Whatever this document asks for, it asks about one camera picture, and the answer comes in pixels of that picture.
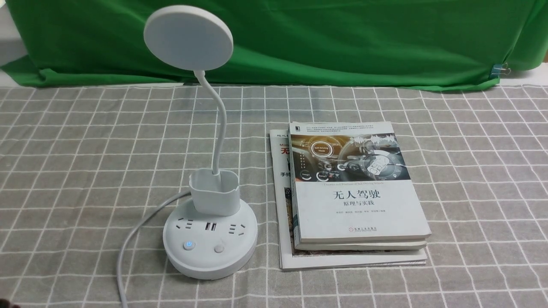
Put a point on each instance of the grey checked tablecloth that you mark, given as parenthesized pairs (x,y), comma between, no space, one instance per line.
(81,166)

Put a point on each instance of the green backdrop cloth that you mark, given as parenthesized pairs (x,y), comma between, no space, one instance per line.
(422,44)

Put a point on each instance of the bottom magazine book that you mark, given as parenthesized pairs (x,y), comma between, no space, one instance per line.
(292,259)

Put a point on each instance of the blue binder clip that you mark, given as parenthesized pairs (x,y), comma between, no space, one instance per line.
(500,70)

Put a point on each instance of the white desk lamp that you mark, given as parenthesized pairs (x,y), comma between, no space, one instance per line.
(214,233)

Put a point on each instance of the white self-driving book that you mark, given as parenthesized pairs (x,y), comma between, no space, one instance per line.
(350,184)

